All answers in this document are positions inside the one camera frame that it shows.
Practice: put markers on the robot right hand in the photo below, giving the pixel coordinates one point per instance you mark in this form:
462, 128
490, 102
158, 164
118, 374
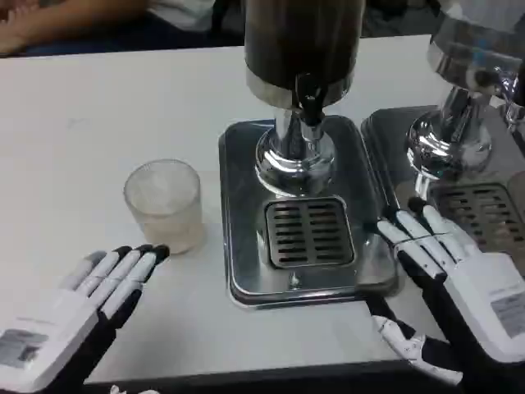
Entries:
476, 295

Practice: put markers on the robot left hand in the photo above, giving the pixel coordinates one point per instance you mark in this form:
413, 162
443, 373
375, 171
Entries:
49, 324

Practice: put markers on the clear ribbed glass cup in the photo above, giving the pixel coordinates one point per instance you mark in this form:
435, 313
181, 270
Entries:
164, 205

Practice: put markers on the slotted steel drip grid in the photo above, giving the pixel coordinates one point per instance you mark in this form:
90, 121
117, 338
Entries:
480, 205
309, 234

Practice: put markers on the chrome drink dispenser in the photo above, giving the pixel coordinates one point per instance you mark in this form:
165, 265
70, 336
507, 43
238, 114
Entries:
451, 135

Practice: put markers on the steel drip tray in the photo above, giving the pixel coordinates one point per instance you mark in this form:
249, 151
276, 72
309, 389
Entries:
242, 246
385, 131

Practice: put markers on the chrome dispenser tap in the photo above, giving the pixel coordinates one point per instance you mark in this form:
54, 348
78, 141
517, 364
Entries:
506, 88

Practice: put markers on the black dispenser tap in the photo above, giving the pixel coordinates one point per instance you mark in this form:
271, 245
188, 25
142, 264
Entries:
308, 96

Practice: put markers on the person's hand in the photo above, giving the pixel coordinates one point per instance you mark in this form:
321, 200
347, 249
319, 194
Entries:
12, 30

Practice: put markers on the drink dispenser with dark tank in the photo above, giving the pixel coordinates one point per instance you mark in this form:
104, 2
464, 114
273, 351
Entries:
287, 41

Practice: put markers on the person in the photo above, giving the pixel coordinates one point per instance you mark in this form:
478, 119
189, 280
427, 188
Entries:
180, 14

